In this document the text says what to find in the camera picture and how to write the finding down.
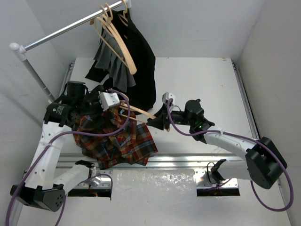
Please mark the metal clothes rack rail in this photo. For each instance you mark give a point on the metal clothes rack rail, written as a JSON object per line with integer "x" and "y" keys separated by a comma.
{"x": 20, "y": 50}

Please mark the black hanging garment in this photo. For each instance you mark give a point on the black hanging garment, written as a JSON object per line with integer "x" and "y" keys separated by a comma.
{"x": 143, "y": 94}

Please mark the aluminium mounting rail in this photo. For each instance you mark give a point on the aluminium mounting rail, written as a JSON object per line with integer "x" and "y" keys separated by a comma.
{"x": 178, "y": 160}

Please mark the grey pleated skirt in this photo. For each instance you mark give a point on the grey pleated skirt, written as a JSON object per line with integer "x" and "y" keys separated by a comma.
{"x": 115, "y": 68}

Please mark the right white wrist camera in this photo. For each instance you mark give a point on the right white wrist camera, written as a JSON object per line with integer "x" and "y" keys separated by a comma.
{"x": 166, "y": 96}

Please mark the white front cover board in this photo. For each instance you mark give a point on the white front cover board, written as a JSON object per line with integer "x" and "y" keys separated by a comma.
{"x": 163, "y": 198}

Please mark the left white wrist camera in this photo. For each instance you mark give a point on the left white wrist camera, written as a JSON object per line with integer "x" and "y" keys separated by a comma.
{"x": 108, "y": 100}

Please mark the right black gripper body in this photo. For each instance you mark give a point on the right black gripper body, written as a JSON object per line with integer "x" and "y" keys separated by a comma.
{"x": 178, "y": 117}

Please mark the beige hanger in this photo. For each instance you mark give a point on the beige hanger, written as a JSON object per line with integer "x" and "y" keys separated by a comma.
{"x": 112, "y": 47}
{"x": 124, "y": 106}
{"x": 123, "y": 16}
{"x": 108, "y": 26}

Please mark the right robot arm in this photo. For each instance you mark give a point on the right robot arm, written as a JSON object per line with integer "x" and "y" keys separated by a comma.
{"x": 207, "y": 132}

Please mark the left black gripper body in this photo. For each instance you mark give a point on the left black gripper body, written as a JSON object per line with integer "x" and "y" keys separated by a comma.
{"x": 94, "y": 102}

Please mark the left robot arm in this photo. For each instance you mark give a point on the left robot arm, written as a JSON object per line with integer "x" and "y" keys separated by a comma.
{"x": 39, "y": 187}

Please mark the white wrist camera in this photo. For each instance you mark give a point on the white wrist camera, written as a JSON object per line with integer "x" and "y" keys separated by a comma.
{"x": 166, "y": 96}
{"x": 108, "y": 100}

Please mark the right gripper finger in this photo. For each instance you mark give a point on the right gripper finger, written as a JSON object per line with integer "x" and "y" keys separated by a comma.
{"x": 162, "y": 113}
{"x": 158, "y": 123}

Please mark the plaid flannel shirt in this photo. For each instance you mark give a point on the plaid flannel shirt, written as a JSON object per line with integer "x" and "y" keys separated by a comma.
{"x": 133, "y": 144}

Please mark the beige hanger under black garment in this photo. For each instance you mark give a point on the beige hanger under black garment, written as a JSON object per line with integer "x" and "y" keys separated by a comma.
{"x": 123, "y": 16}

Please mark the metal rack upright pole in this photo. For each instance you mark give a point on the metal rack upright pole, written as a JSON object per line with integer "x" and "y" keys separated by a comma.
{"x": 40, "y": 82}

